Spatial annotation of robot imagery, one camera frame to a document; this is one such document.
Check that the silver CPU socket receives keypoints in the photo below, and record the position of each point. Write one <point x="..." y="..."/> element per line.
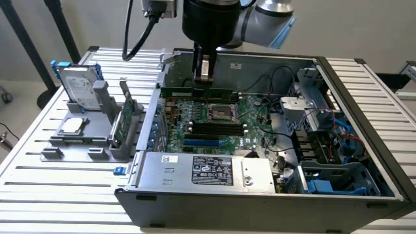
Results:
<point x="221" y="112"/>

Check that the silver metal drive cage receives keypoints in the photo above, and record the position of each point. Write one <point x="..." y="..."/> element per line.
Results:
<point x="308" y="90"/>

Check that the black open PC case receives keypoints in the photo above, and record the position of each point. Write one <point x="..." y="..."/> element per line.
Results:
<point x="260" y="209"/>

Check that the black chair castor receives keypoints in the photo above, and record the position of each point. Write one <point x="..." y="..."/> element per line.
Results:
<point x="5" y="95"/>

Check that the blue case latch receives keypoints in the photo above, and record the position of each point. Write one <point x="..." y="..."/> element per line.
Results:
<point x="119" y="170"/>

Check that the silver hard disk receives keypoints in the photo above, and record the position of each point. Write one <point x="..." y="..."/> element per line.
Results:
<point x="77" y="87"/>

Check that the black stand pole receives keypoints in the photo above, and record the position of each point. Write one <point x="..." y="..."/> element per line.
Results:
<point x="25" y="48"/>
<point x="67" y="29"/>

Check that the blue expansion slot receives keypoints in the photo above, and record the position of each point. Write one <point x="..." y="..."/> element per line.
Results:
<point x="201" y="142"/>

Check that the blue disk bay carrier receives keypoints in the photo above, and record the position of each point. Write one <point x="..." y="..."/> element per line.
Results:
<point x="320" y="187"/>

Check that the silver CPU chip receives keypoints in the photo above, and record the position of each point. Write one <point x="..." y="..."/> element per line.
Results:
<point x="75" y="125"/>

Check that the hard drive in blue caddy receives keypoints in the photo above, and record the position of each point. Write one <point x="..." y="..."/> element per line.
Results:
<point x="60" y="65"/>

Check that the green graphics card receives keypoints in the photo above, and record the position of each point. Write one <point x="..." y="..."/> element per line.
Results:
<point x="124" y="114"/>

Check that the aluminium frame bracket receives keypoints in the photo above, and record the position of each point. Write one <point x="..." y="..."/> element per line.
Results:
<point x="405" y="73"/>

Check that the green RAM stick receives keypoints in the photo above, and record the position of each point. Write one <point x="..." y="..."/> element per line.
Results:
<point x="175" y="92"/>

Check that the green Dell motherboard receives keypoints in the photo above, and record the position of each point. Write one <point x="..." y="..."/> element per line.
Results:
<point x="253" y="126"/>

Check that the grey parts rack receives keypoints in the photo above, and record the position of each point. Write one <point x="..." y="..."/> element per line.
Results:
<point x="81" y="143"/>

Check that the silver power supply unit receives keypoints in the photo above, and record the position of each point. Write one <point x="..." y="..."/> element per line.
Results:
<point x="181" y="170"/>

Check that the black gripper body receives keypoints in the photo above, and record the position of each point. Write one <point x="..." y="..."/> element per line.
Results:
<point x="211" y="19"/>

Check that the grey disk bay cage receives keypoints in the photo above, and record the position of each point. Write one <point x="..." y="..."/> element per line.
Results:
<point x="344" y="178"/>

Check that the black RAM slot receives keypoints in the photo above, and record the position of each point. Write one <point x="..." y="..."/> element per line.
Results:
<point x="216" y="130"/>
<point x="217" y="123"/>
<point x="216" y="133"/>
<point x="217" y="127"/>

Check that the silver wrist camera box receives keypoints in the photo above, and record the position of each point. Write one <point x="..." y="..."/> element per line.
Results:
<point x="159" y="7"/>

